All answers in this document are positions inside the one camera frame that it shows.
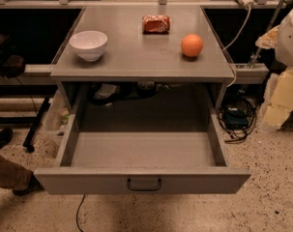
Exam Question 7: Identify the person's leg brown trousers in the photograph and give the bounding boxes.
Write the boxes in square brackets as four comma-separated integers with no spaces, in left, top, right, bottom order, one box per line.
[0,155,32,190]

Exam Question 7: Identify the black floor cable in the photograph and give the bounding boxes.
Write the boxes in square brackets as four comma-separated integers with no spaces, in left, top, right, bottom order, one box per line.
[75,194,86,232]

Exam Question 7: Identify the black drawer handle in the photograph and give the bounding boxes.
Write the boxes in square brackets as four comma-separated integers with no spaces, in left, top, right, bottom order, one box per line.
[127,179,161,191]

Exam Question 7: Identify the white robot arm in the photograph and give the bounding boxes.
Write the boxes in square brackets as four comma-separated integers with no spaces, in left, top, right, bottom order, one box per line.
[255,9,293,132]

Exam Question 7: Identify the black shoe upper left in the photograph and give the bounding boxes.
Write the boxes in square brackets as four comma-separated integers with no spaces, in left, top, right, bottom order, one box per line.
[0,128,14,150]

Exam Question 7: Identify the orange fruit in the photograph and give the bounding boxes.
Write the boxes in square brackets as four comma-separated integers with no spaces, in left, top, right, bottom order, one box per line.
[181,34,203,57]

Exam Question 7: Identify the crushed red soda can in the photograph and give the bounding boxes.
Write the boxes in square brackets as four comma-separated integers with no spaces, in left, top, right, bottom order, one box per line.
[142,14,171,34]

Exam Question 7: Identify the grey metal cabinet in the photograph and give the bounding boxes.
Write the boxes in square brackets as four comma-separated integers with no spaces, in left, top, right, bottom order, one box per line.
[51,3,233,110]

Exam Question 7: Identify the open grey top drawer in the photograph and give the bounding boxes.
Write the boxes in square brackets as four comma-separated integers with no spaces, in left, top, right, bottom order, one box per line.
[35,84,250,194]

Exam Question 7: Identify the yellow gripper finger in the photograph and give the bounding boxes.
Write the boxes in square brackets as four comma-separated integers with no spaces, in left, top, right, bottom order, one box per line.
[260,67,293,132]
[255,26,278,49]

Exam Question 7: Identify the white ceramic bowl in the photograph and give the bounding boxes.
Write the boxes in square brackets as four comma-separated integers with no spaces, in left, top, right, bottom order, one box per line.
[69,31,107,62]

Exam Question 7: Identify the tangled black cables with box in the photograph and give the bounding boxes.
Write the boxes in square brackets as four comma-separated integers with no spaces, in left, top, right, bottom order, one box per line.
[218,94,258,144]

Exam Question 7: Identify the black shoe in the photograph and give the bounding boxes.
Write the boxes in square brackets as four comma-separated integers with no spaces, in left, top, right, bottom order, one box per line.
[0,128,14,150]
[13,175,44,196]

